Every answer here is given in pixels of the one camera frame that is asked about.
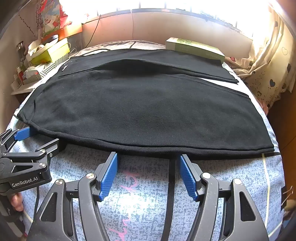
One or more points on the blue plaid bedsheet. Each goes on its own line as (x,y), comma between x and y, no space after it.
(143,185)

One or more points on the orange board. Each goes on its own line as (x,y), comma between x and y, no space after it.
(71,31)

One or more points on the black pants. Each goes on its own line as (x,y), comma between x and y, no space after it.
(138,111)

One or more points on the dark glass jar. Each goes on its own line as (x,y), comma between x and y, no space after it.
(20,51)

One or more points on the white tissue pack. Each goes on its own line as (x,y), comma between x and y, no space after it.
(31,71)

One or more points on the person's left hand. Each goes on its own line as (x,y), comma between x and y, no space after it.
(17,202)

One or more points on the black binder clip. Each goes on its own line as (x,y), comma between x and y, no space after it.
(283,204)

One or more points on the colourful gift bag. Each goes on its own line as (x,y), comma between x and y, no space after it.
(49,20)

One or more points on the black-and-white striped box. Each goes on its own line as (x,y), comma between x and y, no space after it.
(49,67)

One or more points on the bedside shelf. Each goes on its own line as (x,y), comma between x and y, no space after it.
(25,89)

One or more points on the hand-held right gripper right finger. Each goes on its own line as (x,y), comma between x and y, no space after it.
(188,178)

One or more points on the green cardboard box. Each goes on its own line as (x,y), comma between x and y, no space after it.
(196,49)

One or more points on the yellow-green box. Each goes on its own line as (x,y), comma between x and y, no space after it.
(49,52)

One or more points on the cream heart-print curtain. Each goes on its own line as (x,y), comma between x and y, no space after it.
(272,69)

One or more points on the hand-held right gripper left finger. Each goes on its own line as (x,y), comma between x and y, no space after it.
(108,176)

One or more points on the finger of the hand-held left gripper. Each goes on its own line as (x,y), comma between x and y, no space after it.
(24,134)
(54,146)

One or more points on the wooden cabinet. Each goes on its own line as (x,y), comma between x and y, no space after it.
(282,129)

